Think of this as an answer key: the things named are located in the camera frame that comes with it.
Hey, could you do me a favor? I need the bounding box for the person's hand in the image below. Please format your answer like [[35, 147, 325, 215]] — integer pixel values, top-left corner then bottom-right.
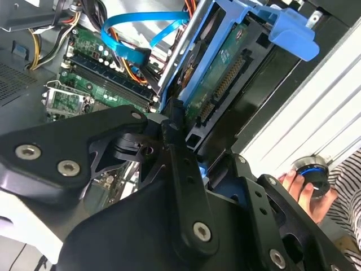
[[278, 171, 339, 224]]

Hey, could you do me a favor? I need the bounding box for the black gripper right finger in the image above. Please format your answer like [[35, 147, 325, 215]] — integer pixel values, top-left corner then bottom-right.
[[231, 154, 355, 271]]

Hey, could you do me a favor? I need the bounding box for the round black tool blue ring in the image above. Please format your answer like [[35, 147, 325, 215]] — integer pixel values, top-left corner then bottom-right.
[[290, 156, 331, 200]]

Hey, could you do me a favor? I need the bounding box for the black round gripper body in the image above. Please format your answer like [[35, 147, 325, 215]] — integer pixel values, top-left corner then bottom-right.
[[55, 179, 265, 271]]

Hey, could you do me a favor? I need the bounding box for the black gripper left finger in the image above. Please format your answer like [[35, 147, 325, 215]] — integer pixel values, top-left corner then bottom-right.
[[0, 98, 220, 256]]

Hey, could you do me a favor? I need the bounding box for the hard disk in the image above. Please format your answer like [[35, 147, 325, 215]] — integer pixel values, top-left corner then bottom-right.
[[157, 0, 321, 147]]

